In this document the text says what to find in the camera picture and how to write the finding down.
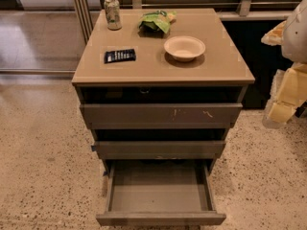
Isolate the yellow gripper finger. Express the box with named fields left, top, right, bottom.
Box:
left=261, top=21, right=286, bottom=46
left=262, top=63, right=307, bottom=128

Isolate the black rxbar chocolate bar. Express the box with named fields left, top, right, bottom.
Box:
left=104, top=49, right=136, bottom=63

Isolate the grey three-drawer cabinet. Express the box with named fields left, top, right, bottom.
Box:
left=72, top=9, right=254, bottom=171

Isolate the grey open bottom drawer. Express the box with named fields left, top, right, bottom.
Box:
left=96, top=159, right=226, bottom=226

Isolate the grey top drawer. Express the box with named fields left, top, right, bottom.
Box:
left=80, top=103, right=242, bottom=129

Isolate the beige paper bowl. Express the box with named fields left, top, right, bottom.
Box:
left=164, top=36, right=206, bottom=62

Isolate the green chip bag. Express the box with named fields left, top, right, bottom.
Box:
left=138, top=10, right=177, bottom=34

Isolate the silver green soda can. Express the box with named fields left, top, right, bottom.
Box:
left=104, top=0, right=122, bottom=31

